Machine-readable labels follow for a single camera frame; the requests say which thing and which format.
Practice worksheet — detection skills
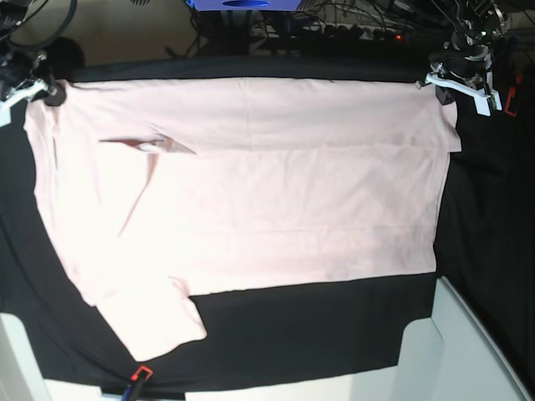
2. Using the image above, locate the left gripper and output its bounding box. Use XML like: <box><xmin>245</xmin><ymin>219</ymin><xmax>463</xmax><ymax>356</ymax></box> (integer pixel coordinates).
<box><xmin>430</xmin><ymin>43</ymin><xmax>492</xmax><ymax>104</ymax></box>

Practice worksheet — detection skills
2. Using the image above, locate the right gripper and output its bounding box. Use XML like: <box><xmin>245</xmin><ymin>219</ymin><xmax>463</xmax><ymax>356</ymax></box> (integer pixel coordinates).
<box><xmin>1</xmin><ymin>49</ymin><xmax>67</xmax><ymax>107</ymax></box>

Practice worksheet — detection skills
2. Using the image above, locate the pink T-shirt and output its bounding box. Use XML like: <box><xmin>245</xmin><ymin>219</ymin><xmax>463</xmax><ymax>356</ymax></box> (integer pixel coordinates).
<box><xmin>24</xmin><ymin>78</ymin><xmax>461</xmax><ymax>362</ymax></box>

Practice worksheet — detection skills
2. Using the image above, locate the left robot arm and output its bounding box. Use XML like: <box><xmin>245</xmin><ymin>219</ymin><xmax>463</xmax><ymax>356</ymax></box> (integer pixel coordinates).
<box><xmin>423</xmin><ymin>1</ymin><xmax>507</xmax><ymax>116</ymax></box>

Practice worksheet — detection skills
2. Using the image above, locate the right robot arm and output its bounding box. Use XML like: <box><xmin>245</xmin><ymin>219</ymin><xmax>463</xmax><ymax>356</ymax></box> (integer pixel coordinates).
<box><xmin>1</xmin><ymin>1</ymin><xmax>78</xmax><ymax>111</ymax></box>

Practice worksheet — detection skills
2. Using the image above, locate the red black clamp right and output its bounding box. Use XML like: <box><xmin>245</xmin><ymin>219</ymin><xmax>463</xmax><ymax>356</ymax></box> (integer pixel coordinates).
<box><xmin>504</xmin><ymin>74</ymin><xmax>523</xmax><ymax>117</ymax></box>

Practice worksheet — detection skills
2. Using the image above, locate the red black clamp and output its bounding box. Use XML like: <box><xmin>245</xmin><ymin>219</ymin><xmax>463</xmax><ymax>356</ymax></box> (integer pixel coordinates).
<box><xmin>121</xmin><ymin>365</ymin><xmax>153</xmax><ymax>401</ymax></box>
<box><xmin>504</xmin><ymin>74</ymin><xmax>523</xmax><ymax>117</ymax></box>

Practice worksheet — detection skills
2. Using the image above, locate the black power strip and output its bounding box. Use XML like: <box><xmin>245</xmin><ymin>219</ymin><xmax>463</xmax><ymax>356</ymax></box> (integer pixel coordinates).
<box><xmin>252</xmin><ymin>22</ymin><xmax>405</xmax><ymax>43</ymax></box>

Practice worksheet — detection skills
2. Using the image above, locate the black table cloth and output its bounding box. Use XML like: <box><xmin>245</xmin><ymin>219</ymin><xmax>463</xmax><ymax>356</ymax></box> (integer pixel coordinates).
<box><xmin>1</xmin><ymin>58</ymin><xmax>534</xmax><ymax>394</ymax></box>

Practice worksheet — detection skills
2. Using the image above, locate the red black clamp bottom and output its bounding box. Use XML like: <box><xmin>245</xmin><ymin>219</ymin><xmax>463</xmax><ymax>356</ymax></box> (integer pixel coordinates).
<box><xmin>121</xmin><ymin>365</ymin><xmax>153</xmax><ymax>401</ymax></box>

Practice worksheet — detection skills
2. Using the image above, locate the white camera bracket right arm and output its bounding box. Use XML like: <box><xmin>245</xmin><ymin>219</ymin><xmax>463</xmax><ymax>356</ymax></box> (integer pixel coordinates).
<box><xmin>0</xmin><ymin>52</ymin><xmax>54</xmax><ymax>126</ymax></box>

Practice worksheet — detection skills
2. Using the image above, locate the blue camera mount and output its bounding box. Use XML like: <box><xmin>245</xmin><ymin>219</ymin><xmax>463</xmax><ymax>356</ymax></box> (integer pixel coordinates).
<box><xmin>186</xmin><ymin>0</ymin><xmax>301</xmax><ymax>12</ymax></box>

